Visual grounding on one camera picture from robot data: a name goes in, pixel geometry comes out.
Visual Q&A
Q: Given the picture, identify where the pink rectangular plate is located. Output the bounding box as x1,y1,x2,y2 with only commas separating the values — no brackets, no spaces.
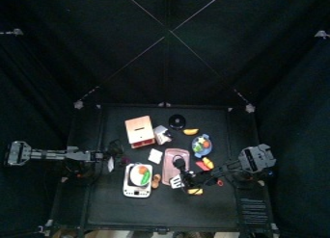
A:
162,147,192,187

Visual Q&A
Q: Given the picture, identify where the flat red toy food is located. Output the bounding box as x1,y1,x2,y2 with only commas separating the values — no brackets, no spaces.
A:
196,160,212,172

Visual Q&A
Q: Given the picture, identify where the pale yellow toy food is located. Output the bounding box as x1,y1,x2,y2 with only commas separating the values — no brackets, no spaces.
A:
202,156,216,170

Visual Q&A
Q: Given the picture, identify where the grey blue toy pot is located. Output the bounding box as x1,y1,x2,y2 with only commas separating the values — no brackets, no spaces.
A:
192,133,213,159

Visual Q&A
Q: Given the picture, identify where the white square block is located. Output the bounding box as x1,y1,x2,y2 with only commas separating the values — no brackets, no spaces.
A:
147,147,166,165

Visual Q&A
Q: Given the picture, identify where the dark green toy vegetable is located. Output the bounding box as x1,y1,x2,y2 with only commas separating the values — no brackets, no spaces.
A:
141,171,153,185

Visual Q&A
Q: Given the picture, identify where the red and cream toy oven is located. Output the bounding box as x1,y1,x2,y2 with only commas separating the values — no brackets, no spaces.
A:
125,115,158,149

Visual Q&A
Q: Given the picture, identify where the white knife block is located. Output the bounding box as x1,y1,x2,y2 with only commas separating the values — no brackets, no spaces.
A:
153,124,173,145

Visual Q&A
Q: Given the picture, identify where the black round toy pan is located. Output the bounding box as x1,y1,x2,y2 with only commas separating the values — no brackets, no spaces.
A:
167,114,187,131

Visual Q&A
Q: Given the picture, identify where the black label with white text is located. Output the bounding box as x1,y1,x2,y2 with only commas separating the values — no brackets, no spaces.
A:
238,197,270,225

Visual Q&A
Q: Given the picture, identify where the black cloth backdrop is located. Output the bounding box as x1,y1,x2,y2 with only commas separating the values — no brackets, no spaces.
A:
0,0,330,238

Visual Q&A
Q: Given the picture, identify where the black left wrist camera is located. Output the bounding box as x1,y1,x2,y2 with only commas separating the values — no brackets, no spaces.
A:
107,142,127,156

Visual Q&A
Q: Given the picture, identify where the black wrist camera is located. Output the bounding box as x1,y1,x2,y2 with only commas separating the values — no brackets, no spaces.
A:
171,157,189,171
107,142,127,156

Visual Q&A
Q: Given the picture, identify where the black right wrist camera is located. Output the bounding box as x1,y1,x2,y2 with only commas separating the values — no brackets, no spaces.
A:
171,157,189,171

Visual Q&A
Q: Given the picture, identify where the vertical metal frame pole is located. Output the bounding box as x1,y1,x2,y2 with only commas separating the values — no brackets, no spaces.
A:
162,31,170,105

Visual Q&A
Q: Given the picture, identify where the diagonal steel brace wire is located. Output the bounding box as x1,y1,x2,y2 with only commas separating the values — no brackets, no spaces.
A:
119,0,252,107
78,0,229,104

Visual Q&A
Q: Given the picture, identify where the silver frame clamp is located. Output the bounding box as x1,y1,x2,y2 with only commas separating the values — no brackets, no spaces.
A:
314,29,330,40
0,28,25,37

